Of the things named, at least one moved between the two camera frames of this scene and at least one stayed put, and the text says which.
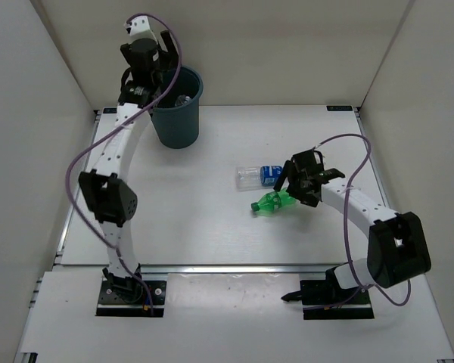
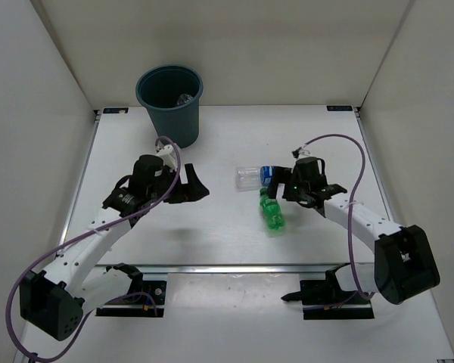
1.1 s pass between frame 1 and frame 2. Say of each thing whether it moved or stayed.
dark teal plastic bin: stayed
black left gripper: moved
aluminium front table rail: stayed
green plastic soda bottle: moved
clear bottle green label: stayed
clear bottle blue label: stayed
